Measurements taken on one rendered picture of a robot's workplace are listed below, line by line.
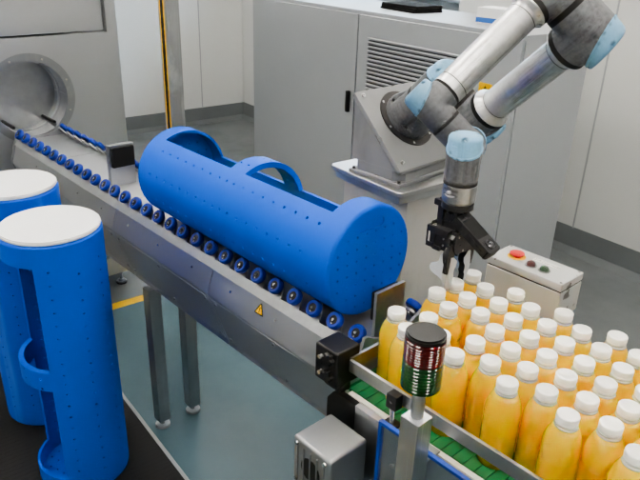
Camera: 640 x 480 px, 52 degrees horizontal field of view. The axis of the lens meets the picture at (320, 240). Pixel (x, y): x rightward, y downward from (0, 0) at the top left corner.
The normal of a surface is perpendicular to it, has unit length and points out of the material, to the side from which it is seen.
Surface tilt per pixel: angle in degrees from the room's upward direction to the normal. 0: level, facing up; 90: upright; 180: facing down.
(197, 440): 0
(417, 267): 90
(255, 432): 0
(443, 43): 90
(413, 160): 45
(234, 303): 70
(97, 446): 91
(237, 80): 90
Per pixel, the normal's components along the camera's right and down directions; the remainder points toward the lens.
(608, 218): -0.80, 0.23
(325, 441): 0.03, -0.91
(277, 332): -0.69, -0.06
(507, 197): 0.61, 0.35
